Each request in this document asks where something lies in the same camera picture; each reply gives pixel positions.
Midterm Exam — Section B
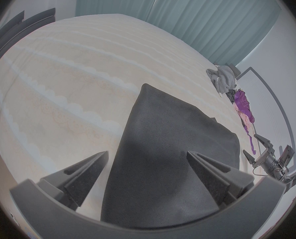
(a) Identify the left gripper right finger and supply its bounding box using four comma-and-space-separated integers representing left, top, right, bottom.
186, 150, 255, 206

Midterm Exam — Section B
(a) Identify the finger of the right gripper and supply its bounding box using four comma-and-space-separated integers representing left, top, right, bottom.
254, 133, 271, 147
243, 150, 257, 166

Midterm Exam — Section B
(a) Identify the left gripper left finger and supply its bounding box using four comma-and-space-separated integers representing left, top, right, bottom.
39, 151, 109, 207

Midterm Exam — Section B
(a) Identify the black T-shirt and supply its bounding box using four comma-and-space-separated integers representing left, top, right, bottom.
100, 83, 240, 230

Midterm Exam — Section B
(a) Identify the bed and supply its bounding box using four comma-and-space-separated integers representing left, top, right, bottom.
0, 13, 296, 223

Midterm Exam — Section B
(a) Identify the pink garment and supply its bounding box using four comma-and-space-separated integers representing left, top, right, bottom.
234, 101, 252, 132

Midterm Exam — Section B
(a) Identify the purple satin garment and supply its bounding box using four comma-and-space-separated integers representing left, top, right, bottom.
234, 90, 256, 155

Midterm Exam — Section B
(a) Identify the grey knit garment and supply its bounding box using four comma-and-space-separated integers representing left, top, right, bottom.
206, 64, 238, 98

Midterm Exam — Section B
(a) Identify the dark grey chest of drawers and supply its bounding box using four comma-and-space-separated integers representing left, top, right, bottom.
0, 8, 56, 57

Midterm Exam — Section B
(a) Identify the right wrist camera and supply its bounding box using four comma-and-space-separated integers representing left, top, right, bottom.
278, 145, 295, 166

